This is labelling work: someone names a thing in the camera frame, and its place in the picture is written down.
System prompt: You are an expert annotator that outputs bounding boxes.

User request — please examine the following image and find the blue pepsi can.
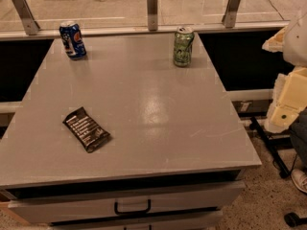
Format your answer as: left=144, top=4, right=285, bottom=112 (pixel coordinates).
left=59, top=21, right=86, bottom=59

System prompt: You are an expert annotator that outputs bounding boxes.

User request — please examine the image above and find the left metal railing bracket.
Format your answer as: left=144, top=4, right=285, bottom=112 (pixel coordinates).
left=12, top=0, right=40, bottom=35

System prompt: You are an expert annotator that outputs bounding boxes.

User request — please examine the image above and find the white sneaker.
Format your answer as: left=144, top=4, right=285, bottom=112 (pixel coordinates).
left=291, top=169, right=307, bottom=194

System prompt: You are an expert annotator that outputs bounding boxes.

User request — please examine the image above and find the black drawer handle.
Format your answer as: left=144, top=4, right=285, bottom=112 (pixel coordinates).
left=113, top=199, right=152, bottom=216

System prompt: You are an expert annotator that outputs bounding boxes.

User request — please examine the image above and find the grey drawer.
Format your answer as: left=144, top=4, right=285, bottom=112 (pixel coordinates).
left=9, top=181, right=245, bottom=223
left=51, top=211, right=223, bottom=230

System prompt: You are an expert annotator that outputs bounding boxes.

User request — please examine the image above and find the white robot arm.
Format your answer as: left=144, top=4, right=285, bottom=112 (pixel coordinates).
left=262, top=11, right=307, bottom=133

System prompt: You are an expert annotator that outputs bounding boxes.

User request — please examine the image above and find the right metal railing bracket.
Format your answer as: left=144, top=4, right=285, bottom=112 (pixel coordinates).
left=222, top=0, right=241, bottom=28

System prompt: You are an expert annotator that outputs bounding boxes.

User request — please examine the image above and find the metal railing bracket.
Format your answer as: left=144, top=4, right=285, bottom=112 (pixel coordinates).
left=12, top=0, right=40, bottom=35
left=222, top=0, right=241, bottom=28
left=147, top=0, right=158, bottom=31

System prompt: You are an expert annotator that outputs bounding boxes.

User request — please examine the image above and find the upper grey drawer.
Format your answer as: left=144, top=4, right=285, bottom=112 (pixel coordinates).
left=9, top=181, right=245, bottom=223

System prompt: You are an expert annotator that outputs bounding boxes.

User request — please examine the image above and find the black caster wheel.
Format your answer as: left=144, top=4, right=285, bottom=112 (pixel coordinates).
left=284, top=213, right=307, bottom=227

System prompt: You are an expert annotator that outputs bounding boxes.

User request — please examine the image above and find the black rxbar chocolate wrapper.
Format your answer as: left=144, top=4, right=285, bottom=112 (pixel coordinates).
left=63, top=107, right=110, bottom=153

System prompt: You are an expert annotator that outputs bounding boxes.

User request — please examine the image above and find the middle metal railing bracket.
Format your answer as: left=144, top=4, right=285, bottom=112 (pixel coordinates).
left=147, top=0, right=158, bottom=31

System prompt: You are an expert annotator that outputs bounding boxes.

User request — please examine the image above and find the lower grey drawer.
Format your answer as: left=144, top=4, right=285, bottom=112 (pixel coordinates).
left=51, top=211, right=223, bottom=230

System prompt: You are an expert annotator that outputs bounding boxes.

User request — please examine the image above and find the green soda can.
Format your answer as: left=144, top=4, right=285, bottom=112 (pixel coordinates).
left=173, top=27, right=195, bottom=67

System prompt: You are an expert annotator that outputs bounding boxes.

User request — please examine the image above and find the person's jeans leg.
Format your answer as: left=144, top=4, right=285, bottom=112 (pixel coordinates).
left=290, top=109, right=307, bottom=167

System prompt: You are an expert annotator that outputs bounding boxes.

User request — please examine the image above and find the black stand leg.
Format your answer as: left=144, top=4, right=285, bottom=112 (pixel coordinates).
left=249, top=117, right=291, bottom=178

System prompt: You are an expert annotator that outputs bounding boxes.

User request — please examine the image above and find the black floor cable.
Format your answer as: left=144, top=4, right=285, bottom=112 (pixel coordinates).
left=263, top=0, right=286, bottom=21

